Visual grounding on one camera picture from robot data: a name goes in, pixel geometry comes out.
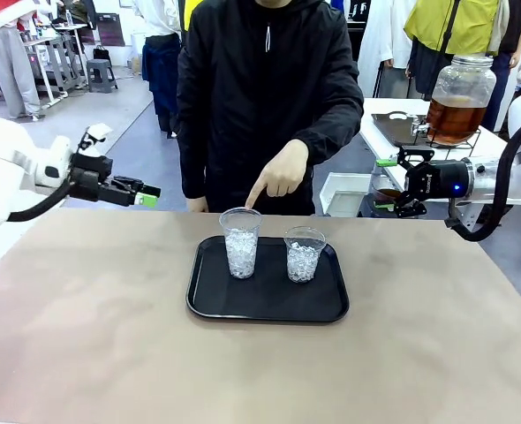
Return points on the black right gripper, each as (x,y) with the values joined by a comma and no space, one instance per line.
(443,179)

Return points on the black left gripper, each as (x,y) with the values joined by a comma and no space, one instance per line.
(90,176)

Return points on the tall clear plastic cup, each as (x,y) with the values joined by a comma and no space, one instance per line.
(241,256)

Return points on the short clear plastic cup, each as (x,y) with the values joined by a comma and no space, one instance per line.
(304,265)

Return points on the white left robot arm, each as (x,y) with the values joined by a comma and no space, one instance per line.
(4,176)

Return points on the person's left forearm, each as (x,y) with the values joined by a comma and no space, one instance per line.
(331,128)

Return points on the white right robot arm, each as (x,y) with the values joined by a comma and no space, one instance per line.
(485,181)

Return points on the person's right forearm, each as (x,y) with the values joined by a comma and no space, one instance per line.
(192,163)

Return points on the clear container with brown drink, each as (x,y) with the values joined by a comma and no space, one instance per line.
(386,194)

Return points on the glass drink dispenser jar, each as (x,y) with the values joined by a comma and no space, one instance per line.
(461,88)

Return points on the person's right hand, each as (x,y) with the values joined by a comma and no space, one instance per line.
(198,205)

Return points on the person's left hand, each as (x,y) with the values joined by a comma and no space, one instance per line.
(287,172)

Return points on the dark brown tray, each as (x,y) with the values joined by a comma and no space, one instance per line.
(388,128)

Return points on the white bin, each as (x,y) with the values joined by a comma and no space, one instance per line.
(344,183)

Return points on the white side table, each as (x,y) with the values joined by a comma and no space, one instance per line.
(397,105)

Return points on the mannequin with navy skirt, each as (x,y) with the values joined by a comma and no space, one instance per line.
(161,66)

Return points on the grey plastic stool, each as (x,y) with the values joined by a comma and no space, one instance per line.
(101,66)

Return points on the white hanging coat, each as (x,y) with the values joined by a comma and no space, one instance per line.
(379,44)

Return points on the black bag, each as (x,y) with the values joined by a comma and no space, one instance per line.
(101,54)

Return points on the person in black jacket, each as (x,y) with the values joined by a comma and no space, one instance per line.
(260,110)

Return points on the grey metal workbench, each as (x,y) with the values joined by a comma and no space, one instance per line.
(62,62)

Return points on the mannequin in yellow-green jacket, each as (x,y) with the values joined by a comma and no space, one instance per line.
(446,22)

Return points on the black serving tray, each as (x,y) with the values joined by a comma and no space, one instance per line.
(265,300)

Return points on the dark purple panel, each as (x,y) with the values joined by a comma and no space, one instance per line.
(110,31)

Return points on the person in grey trousers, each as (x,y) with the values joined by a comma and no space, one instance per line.
(11,66)

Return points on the clear bottle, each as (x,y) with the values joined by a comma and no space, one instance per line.
(69,18)

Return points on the mannequin with yellow scarf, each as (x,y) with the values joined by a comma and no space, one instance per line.
(190,6)

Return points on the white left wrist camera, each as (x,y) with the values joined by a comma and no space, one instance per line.
(95,132)

